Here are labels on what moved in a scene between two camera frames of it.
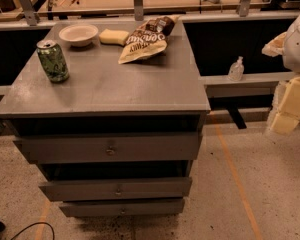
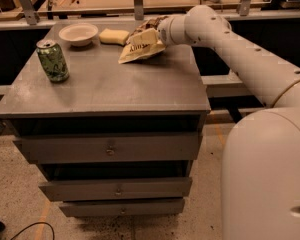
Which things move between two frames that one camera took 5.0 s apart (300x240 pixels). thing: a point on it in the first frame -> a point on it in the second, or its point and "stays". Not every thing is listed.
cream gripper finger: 294,105 -> 171,30
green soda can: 53,60 stays
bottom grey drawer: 122,207 stays
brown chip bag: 148,38 stays
